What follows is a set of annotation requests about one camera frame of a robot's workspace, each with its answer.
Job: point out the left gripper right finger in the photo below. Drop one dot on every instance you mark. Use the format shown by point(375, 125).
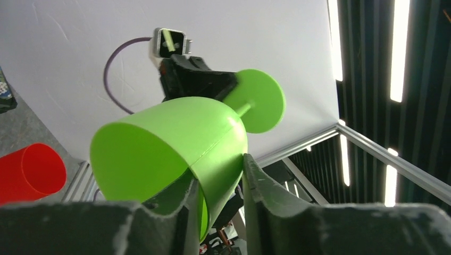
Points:
point(278, 222)

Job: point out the black poker chip case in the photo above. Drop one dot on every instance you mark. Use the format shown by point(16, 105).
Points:
point(8, 101)

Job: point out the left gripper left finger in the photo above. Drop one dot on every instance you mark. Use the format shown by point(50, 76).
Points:
point(165, 224)

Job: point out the red wine glass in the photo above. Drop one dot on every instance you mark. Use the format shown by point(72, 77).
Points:
point(31, 173)

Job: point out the green wine glass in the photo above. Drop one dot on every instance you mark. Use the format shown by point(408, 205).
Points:
point(137, 156)

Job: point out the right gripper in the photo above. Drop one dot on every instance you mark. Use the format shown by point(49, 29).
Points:
point(191, 77)

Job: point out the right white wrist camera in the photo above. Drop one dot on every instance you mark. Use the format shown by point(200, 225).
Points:
point(167, 42)

